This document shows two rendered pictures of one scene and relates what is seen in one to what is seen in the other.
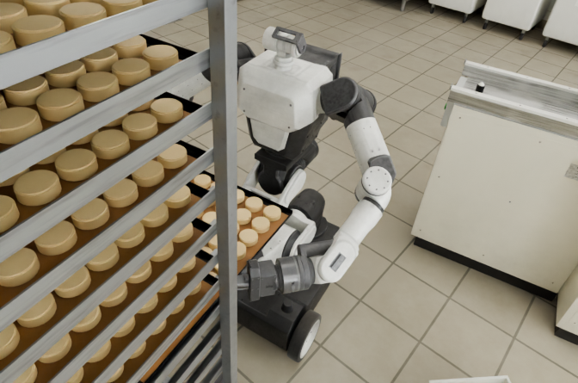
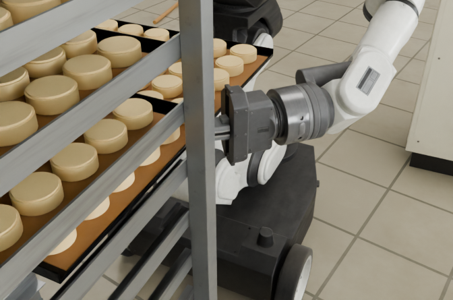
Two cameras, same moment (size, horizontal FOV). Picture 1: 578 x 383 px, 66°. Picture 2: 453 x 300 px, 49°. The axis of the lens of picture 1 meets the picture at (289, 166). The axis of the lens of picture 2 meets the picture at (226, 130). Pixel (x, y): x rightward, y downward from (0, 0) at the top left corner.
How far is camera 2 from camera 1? 0.51 m
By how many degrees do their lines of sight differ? 5
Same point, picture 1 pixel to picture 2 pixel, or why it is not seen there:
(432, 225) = (434, 132)
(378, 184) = not seen: outside the picture
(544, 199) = not seen: outside the picture
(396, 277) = (398, 204)
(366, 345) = (379, 290)
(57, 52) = not seen: outside the picture
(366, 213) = (396, 15)
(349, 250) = (383, 62)
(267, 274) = (259, 105)
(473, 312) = not seen: outside the picture
